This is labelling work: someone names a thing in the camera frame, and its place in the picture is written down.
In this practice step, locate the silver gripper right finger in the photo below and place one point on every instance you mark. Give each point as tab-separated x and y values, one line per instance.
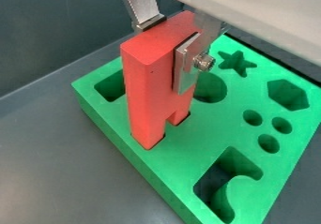
191	57

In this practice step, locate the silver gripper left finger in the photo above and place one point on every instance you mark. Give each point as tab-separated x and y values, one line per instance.
144	14

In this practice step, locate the red double-square peg block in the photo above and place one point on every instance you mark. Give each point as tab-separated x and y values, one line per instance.
147	58

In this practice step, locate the green shape-sorter insertion board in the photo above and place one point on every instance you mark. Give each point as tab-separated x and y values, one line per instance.
221	165

